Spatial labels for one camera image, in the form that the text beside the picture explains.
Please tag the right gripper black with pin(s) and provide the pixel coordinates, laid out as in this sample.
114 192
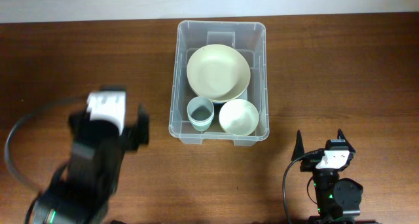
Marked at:
310 162

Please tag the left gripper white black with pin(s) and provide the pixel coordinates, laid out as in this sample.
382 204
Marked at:
137 132

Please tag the cream white cup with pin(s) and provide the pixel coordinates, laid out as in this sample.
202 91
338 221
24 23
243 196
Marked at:
204 122

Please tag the mint green cup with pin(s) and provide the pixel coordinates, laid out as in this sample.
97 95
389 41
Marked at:
201 126

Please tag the grey cup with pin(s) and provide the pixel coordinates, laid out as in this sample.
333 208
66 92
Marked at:
200 109

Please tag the white small bowl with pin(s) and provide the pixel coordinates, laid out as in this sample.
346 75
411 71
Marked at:
238 117

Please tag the beige large bowl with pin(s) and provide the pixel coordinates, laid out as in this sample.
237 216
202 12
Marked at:
218 73

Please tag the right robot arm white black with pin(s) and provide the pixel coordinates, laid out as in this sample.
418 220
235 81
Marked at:
337 199

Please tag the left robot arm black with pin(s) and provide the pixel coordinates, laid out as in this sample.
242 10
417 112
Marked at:
80 189

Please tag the clear plastic storage container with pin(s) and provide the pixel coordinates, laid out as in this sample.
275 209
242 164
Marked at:
249 39

